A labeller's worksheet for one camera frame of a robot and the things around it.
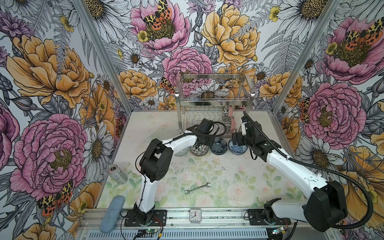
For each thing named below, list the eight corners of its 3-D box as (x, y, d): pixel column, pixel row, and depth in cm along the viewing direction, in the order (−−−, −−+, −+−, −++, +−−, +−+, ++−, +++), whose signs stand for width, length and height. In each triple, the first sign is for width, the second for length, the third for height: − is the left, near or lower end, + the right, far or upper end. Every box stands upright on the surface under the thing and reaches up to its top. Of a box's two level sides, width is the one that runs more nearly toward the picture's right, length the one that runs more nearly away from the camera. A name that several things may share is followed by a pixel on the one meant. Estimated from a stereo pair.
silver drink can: (116, 184, 86) (105, 174, 75) (119, 174, 90) (109, 164, 79) (126, 184, 86) (116, 174, 76) (129, 174, 90) (120, 164, 79)
